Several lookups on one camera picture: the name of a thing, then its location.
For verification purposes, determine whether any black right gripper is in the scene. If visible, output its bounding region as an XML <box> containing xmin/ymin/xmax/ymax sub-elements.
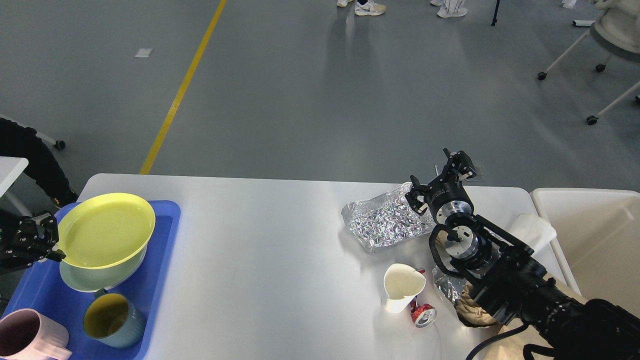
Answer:
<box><xmin>405</xmin><ymin>148</ymin><xmax>477</xmax><ymax>224</ymax></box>

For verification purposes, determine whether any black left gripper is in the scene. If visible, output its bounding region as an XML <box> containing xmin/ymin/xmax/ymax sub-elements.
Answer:
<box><xmin>0</xmin><ymin>209</ymin><xmax>66</xmax><ymax>276</ymax></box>

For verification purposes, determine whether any yellow plastic plate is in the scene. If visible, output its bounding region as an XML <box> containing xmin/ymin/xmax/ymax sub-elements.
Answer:
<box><xmin>58</xmin><ymin>193</ymin><xmax>156</xmax><ymax>270</ymax></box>

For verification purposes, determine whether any grey-blue mug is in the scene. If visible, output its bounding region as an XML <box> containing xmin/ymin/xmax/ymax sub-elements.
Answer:
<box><xmin>82</xmin><ymin>289</ymin><xmax>147</xmax><ymax>349</ymax></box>

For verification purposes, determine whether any pink mug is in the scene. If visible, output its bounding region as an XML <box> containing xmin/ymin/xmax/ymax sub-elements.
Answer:
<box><xmin>0</xmin><ymin>308</ymin><xmax>73</xmax><ymax>360</ymax></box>

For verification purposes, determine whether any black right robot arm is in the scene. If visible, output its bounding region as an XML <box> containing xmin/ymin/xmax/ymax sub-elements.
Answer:
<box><xmin>405</xmin><ymin>149</ymin><xmax>640</xmax><ymax>360</ymax></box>

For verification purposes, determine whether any blue plastic tray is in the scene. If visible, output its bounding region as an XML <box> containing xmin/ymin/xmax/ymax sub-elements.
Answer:
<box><xmin>4</xmin><ymin>200</ymin><xmax>181</xmax><ymax>360</ymax></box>

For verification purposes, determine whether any pale green plate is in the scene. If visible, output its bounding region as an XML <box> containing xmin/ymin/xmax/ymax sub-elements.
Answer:
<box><xmin>59</xmin><ymin>246</ymin><xmax>147</xmax><ymax>293</ymax></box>

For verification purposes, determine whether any large crumpled aluminium foil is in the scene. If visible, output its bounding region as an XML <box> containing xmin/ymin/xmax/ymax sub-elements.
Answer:
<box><xmin>341</xmin><ymin>182</ymin><xmax>435</xmax><ymax>253</ymax></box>

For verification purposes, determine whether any white side table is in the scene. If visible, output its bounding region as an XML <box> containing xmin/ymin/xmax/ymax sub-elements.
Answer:
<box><xmin>0</xmin><ymin>156</ymin><xmax>31</xmax><ymax>217</ymax></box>

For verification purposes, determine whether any crushed white paper cup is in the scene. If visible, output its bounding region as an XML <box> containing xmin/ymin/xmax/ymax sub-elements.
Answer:
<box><xmin>382</xmin><ymin>263</ymin><xmax>426</xmax><ymax>313</ymax></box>

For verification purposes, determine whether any person in black clothes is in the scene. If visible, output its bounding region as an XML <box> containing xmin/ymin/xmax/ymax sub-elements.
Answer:
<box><xmin>0</xmin><ymin>117</ymin><xmax>79</xmax><ymax>208</ymax></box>

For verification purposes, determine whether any white crumpled napkin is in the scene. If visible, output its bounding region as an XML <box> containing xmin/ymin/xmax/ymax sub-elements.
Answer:
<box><xmin>507</xmin><ymin>213</ymin><xmax>557</xmax><ymax>253</ymax></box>

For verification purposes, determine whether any crushed red soda can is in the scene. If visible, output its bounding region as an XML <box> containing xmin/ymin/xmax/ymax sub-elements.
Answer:
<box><xmin>409</xmin><ymin>298</ymin><xmax>438</xmax><ymax>329</ymax></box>

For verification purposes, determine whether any crumpled brown paper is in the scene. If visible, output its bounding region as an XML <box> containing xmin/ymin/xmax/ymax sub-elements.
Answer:
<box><xmin>454</xmin><ymin>282</ymin><xmax>498</xmax><ymax>328</ymax></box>

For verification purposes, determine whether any white plastic bin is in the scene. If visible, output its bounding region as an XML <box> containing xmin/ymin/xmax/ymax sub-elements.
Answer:
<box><xmin>531</xmin><ymin>187</ymin><xmax>640</xmax><ymax>316</ymax></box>

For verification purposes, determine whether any black stand leg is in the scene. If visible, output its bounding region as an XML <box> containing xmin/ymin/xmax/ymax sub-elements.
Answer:
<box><xmin>490</xmin><ymin>0</ymin><xmax>501</xmax><ymax>27</ymax></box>

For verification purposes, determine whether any person in white trousers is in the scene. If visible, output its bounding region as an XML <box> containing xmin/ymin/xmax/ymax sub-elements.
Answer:
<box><xmin>429</xmin><ymin>0</ymin><xmax>468</xmax><ymax>19</ymax></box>

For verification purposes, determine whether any person with white sneakers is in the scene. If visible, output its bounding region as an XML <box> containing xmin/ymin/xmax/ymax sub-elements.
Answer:
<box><xmin>336</xmin><ymin>0</ymin><xmax>387</xmax><ymax>17</ymax></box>

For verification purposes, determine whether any white rolling chair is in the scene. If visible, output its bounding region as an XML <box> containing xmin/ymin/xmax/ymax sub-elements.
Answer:
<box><xmin>536</xmin><ymin>0</ymin><xmax>640</xmax><ymax>126</ymax></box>

